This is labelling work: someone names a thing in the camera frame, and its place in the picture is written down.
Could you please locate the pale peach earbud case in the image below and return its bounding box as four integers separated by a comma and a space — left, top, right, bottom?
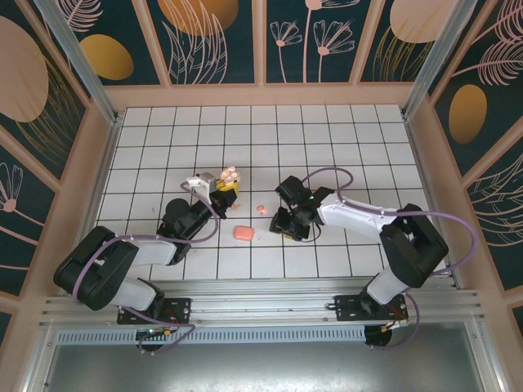
219, 166, 243, 184

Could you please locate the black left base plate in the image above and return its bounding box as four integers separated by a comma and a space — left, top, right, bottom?
117, 296, 193, 327

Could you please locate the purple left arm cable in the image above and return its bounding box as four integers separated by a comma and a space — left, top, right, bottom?
73, 181, 218, 356

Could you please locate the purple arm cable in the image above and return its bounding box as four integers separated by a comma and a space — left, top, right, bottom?
73, 181, 218, 356
304, 167, 479, 352

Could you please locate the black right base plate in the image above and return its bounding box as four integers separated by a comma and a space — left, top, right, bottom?
333, 293, 409, 323

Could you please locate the grey slotted cable duct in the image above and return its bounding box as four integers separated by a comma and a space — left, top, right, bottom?
56, 325, 369, 345

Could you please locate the grey metal shelf plate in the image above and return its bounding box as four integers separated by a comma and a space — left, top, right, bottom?
38, 322, 503, 392

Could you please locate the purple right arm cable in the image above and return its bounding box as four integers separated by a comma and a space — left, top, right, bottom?
304, 167, 479, 352

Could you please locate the aluminium mounting rail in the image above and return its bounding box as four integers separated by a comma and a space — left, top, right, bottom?
40, 279, 485, 327

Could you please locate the aluminium corner post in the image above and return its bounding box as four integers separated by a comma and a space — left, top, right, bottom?
402, 0, 480, 119
33, 0, 124, 126

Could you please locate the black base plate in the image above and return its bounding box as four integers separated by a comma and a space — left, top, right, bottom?
117, 296, 193, 327
333, 293, 409, 323

